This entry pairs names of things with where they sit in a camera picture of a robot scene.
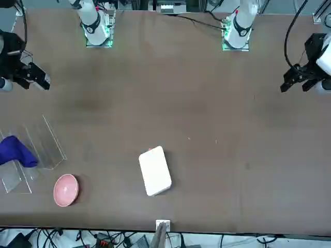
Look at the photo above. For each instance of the purple towel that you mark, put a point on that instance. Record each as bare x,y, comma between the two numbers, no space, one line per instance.
15,152

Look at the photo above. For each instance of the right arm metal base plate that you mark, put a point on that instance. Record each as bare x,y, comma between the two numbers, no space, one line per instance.
110,44

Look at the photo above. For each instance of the pink bowl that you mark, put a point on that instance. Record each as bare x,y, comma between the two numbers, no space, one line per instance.
66,190

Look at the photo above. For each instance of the black power adapter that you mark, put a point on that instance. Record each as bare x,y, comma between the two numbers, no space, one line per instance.
15,240

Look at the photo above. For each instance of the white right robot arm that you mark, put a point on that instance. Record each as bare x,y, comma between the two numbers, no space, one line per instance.
91,23

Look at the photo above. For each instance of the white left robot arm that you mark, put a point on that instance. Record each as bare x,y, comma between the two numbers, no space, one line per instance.
241,25

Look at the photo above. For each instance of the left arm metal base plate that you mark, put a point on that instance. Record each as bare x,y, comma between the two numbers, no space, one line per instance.
225,47

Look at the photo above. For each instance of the aluminium corner bracket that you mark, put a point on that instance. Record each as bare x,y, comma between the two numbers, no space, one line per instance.
317,17
20,14

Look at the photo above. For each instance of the white edge bracket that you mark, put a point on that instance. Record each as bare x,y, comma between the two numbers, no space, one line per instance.
163,224

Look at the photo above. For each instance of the white three-drawer box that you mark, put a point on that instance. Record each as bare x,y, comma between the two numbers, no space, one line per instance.
155,171

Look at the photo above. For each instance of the black red gadget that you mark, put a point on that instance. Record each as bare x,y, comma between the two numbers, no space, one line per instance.
103,241

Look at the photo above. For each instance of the grey power adapter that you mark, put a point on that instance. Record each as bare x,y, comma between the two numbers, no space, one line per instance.
141,242

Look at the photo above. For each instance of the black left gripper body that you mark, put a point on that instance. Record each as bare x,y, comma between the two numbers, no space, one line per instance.
314,46

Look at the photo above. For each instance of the clear acrylic stepped rack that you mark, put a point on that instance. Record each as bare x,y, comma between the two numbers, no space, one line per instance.
49,144

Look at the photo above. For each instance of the grey camera pole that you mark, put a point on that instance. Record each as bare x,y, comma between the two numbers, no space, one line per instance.
159,237

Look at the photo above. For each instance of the grey socket box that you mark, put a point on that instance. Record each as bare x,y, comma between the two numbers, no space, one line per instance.
166,9

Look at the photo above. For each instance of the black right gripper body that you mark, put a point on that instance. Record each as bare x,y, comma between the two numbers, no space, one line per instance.
13,51

